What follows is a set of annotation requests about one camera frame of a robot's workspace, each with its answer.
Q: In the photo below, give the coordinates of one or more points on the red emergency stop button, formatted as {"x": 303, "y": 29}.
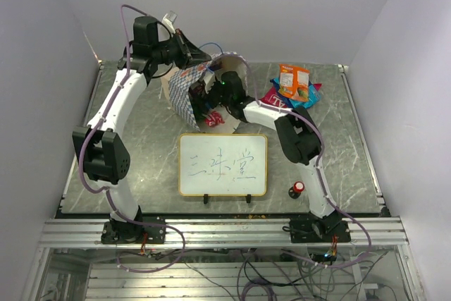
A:
{"x": 296, "y": 190}

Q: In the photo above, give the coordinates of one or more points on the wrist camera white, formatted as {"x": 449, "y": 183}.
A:
{"x": 209, "y": 80}
{"x": 169, "y": 20}

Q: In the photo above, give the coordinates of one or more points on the white board with yellow frame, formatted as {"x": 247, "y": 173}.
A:
{"x": 222, "y": 165}

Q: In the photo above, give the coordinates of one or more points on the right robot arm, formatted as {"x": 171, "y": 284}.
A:
{"x": 300, "y": 140}

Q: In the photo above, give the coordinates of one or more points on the blue snack bag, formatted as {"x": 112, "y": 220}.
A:
{"x": 313, "y": 96}

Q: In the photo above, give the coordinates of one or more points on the aluminium frame rail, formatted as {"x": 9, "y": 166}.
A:
{"x": 210, "y": 233}

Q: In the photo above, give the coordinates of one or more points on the orange Fox's fruits candy bag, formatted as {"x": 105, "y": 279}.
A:
{"x": 294, "y": 82}

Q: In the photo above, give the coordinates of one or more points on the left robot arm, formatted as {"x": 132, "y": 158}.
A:
{"x": 103, "y": 159}

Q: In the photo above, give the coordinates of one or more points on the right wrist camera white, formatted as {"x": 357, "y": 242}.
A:
{"x": 209, "y": 80}

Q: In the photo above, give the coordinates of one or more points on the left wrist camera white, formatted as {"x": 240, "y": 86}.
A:
{"x": 169, "y": 20}

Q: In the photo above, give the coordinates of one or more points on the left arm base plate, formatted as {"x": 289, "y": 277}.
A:
{"x": 117, "y": 233}

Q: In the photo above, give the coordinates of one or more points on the blue checkered paper bag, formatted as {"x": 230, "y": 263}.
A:
{"x": 178, "y": 84}

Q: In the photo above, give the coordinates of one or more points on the small red candy pack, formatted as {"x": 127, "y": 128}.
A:
{"x": 214, "y": 118}

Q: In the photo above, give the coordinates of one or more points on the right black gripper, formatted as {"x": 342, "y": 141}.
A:
{"x": 201, "y": 99}

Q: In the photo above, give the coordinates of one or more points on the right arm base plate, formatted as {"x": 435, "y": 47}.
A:
{"x": 309, "y": 231}

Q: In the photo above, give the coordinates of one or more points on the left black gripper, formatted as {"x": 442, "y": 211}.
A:
{"x": 191, "y": 55}

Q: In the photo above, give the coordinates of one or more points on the pink snack bag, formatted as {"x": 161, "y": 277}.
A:
{"x": 271, "y": 99}

